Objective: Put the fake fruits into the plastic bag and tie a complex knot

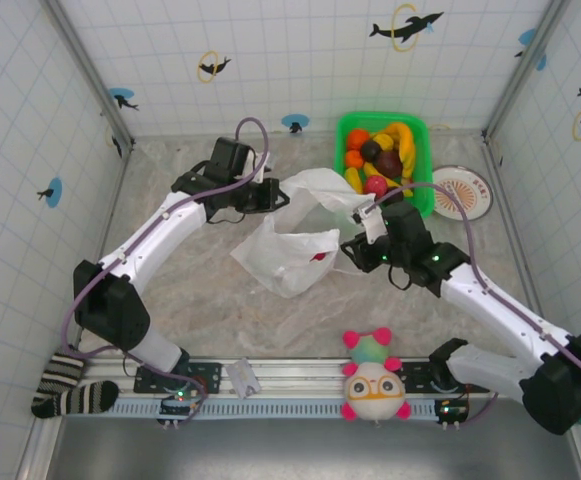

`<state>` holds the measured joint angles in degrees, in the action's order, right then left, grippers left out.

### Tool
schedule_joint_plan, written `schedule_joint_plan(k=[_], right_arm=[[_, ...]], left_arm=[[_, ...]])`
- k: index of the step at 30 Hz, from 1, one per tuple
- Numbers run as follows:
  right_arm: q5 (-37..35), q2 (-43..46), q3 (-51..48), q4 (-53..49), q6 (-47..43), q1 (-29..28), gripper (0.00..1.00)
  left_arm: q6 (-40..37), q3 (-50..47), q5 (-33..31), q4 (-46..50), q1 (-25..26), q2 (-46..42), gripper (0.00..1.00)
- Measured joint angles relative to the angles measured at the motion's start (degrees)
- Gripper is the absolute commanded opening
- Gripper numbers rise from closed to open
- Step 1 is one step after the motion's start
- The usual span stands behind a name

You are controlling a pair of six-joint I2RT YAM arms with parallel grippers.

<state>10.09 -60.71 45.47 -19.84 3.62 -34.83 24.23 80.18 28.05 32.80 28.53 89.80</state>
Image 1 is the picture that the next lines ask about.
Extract white plastic bag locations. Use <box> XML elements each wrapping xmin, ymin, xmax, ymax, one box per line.
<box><xmin>229</xmin><ymin>168</ymin><xmax>379</xmax><ymax>300</ymax></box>

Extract large maroon fake plum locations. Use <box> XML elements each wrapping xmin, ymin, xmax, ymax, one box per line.
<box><xmin>373</xmin><ymin>149</ymin><xmax>404</xmax><ymax>179</ymax></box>

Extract large orange-yellow fake banana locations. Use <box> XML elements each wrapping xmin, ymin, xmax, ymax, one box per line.
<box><xmin>380</xmin><ymin>122</ymin><xmax>417</xmax><ymax>182</ymax></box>

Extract blue circle black fish sticker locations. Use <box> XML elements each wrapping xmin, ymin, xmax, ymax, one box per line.
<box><xmin>280</xmin><ymin>113</ymin><xmax>311</xmax><ymax>135</ymax></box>
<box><xmin>513</xmin><ymin>27</ymin><xmax>549</xmax><ymax>72</ymax></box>
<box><xmin>36</xmin><ymin>177</ymin><xmax>65</xmax><ymax>208</ymax></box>
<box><xmin>107</xmin><ymin>87</ymin><xmax>140</xmax><ymax>112</ymax></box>

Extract green plastic basket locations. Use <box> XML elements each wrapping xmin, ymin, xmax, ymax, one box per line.
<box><xmin>334</xmin><ymin>112</ymin><xmax>434</xmax><ymax>220</ymax></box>

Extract round white printed plate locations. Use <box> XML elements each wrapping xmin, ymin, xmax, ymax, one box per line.
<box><xmin>429</xmin><ymin>164</ymin><xmax>495</xmax><ymax>222</ymax></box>

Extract round plush toy with glasses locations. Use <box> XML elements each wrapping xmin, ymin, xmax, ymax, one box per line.
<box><xmin>339</xmin><ymin>327</ymin><xmax>414</xmax><ymax>425</ymax></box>

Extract black white striped sock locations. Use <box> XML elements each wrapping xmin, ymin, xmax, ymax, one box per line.
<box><xmin>30</xmin><ymin>344</ymin><xmax>120</xmax><ymax>420</ymax></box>

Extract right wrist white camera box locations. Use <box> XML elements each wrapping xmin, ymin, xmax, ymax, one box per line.
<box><xmin>350</xmin><ymin>202</ymin><xmax>389</xmax><ymax>246</ymax></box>

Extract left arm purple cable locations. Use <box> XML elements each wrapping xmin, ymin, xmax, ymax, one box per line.
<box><xmin>61</xmin><ymin>116</ymin><xmax>272</xmax><ymax>426</ymax></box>

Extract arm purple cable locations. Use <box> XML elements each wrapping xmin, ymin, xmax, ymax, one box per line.
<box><xmin>372</xmin><ymin>182</ymin><xmax>581</xmax><ymax>426</ymax></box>
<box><xmin>61</xmin><ymin>116</ymin><xmax>272</xmax><ymax>426</ymax></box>

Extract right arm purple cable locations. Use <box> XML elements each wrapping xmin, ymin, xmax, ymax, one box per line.
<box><xmin>372</xmin><ymin>182</ymin><xmax>581</xmax><ymax>426</ymax></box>

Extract black seal yellow ring sticker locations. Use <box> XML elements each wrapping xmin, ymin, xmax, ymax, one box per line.
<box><xmin>197</xmin><ymin>49</ymin><xmax>233</xmax><ymax>84</ymax></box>

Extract small black fish ring sticker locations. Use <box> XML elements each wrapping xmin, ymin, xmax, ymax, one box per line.
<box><xmin>104</xmin><ymin>124</ymin><xmax>124</xmax><ymax>160</ymax></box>

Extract aluminium frame side bar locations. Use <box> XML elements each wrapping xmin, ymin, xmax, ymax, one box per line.
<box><xmin>17</xmin><ymin>142</ymin><xmax>134</xmax><ymax>480</ymax></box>

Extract aluminium mounting rail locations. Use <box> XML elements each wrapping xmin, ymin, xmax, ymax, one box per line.
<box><xmin>77</xmin><ymin>355</ymin><xmax>526</xmax><ymax>401</ymax></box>

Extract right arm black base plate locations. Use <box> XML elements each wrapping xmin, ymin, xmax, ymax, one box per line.
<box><xmin>399</xmin><ymin>359</ymin><xmax>491</xmax><ymax>396</ymax></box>

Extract aluminium corner post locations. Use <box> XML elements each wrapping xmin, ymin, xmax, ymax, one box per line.
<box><xmin>482</xmin><ymin>0</ymin><xmax>571</xmax><ymax>144</ymax></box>
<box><xmin>39</xmin><ymin>0</ymin><xmax>136</xmax><ymax>151</ymax></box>

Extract white slotted cable duct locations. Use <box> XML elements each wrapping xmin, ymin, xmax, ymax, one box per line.
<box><xmin>104</xmin><ymin>399</ymin><xmax>444</xmax><ymax>420</ymax></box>

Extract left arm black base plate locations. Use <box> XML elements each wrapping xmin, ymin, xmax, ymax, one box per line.
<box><xmin>133</xmin><ymin>359</ymin><xmax>223</xmax><ymax>396</ymax></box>

